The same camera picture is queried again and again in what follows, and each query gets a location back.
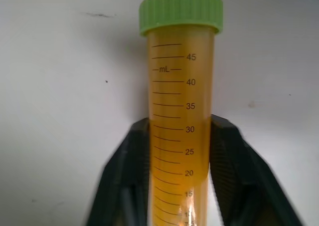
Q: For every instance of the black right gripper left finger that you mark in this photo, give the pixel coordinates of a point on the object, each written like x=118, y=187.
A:
x=119, y=181

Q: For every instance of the yellow test tube green cap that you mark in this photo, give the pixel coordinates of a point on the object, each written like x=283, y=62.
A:
x=178, y=116

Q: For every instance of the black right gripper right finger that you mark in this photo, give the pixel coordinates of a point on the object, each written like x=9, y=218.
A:
x=249, y=181

